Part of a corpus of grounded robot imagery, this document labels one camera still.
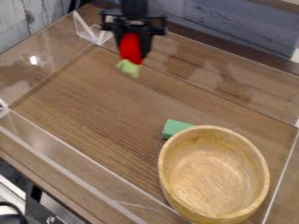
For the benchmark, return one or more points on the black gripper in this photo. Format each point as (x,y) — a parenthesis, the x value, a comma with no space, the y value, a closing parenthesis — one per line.
(150,24)

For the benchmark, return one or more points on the red plush strawberry toy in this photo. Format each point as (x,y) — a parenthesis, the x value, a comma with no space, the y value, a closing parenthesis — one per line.
(130,53)

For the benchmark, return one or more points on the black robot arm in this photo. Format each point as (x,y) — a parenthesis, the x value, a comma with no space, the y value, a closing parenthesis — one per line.
(135,8)

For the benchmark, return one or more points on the green foam block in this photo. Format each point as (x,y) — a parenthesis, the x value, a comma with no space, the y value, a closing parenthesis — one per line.
(173,127)

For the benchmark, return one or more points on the wooden oval bowl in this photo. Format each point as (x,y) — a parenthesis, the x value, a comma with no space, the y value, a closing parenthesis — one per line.
(214,175)

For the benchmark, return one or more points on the black metal table leg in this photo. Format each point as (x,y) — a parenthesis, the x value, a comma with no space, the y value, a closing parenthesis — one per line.
(36,210)

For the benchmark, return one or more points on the clear acrylic corner bracket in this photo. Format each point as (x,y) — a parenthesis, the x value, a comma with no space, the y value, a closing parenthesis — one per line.
(92,33)

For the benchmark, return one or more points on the clear acrylic tray wall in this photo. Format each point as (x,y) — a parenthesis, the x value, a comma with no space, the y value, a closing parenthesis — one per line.
(80,129)

